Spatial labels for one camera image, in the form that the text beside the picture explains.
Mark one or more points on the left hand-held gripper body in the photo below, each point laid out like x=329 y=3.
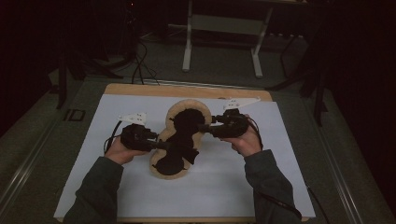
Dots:
x=134 y=138

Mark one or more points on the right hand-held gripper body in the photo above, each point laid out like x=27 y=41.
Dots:
x=232 y=126

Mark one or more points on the tan three-lobed plush cushion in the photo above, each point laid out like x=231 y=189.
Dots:
x=183 y=130

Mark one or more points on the person's left hand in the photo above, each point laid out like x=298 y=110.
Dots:
x=120 y=155

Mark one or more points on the person's right hand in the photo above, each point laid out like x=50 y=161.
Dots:
x=247 y=143

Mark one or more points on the wooden table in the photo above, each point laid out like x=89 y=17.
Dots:
x=186 y=91

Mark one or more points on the white table mat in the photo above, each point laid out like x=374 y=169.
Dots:
x=218 y=186

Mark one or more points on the black metal stand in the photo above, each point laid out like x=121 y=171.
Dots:
x=62 y=81
x=318 y=93

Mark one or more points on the black rectangular floor bracket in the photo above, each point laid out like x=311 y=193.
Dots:
x=74 y=115

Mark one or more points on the white metal desk frame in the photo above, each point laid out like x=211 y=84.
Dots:
x=224 y=24

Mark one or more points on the metal floor rail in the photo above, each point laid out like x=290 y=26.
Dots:
x=28 y=160
x=339 y=174

